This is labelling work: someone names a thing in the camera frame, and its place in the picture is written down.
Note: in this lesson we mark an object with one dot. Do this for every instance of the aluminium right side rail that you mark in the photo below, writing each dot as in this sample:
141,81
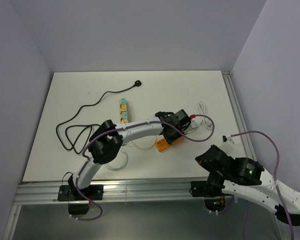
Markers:
238,115

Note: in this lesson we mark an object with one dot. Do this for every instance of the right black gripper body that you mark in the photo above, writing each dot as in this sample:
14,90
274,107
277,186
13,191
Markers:
224,174

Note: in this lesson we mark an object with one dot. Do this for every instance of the aluminium rail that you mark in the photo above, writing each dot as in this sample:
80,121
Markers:
238,115
129,190

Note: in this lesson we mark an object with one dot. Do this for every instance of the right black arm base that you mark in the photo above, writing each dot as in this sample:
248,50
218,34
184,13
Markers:
211,191

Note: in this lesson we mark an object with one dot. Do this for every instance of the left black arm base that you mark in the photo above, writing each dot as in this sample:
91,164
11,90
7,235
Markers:
79,203

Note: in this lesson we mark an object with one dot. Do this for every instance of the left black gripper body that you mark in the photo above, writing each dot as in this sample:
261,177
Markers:
172,137

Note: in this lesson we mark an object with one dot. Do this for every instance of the beige red power strip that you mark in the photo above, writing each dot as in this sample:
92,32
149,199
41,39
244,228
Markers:
120,117

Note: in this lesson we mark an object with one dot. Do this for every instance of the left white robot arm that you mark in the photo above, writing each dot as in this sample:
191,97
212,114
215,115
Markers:
105,144

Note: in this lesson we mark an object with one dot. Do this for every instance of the orange-yellow charger with cable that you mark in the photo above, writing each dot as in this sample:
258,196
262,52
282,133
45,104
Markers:
124,121

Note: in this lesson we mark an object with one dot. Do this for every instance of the aluminium front rail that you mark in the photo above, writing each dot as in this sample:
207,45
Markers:
129,190

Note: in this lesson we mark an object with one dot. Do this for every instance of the orange power strip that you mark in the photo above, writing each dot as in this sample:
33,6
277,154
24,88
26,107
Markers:
162,145

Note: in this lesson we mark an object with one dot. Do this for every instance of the yellow two-tone charger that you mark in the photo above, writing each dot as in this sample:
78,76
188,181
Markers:
123,108

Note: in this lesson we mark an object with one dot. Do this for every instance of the light teal charger with cable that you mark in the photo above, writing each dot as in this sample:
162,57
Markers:
124,115

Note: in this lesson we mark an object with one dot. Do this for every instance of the teal two-tone charger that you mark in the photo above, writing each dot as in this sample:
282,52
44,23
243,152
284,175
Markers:
123,101

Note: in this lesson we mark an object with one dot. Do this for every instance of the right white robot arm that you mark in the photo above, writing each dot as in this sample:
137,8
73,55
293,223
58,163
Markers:
247,179

